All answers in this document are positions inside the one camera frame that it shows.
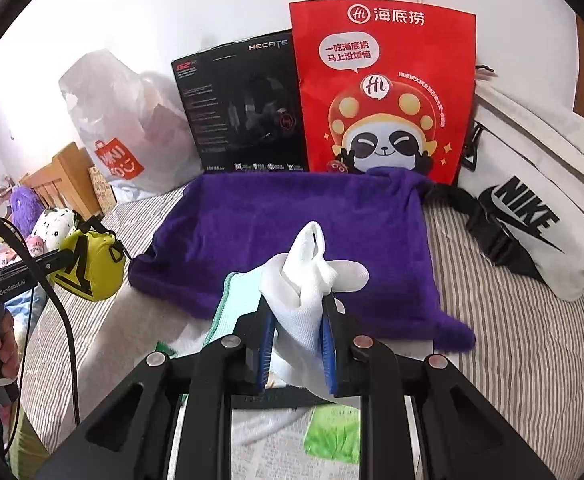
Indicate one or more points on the black headset box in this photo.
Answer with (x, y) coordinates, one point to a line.
(243, 105)

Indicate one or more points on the purple plush toy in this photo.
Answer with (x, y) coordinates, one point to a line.
(26, 209)

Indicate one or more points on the white glove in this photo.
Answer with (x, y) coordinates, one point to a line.
(294, 284)

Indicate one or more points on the green wet wipe packet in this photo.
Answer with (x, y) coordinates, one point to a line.
(333, 433)

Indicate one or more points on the light green cloth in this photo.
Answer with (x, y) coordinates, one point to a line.
(240, 296)

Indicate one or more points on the white plastic shopping bag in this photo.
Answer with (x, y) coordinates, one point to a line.
(131, 125)

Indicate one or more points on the white Nike waist bag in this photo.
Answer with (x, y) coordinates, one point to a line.
(520, 184)

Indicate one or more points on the newspaper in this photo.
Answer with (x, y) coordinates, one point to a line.
(269, 445)

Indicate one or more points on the wooden bed frame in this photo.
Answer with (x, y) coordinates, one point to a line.
(65, 182)

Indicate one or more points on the red panda paper bag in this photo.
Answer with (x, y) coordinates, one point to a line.
(384, 83)

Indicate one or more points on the purple towel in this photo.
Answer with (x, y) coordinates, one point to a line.
(236, 222)

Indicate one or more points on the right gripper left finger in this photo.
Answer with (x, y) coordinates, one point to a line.
(171, 418)

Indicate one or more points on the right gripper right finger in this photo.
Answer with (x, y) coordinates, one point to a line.
(419, 418)

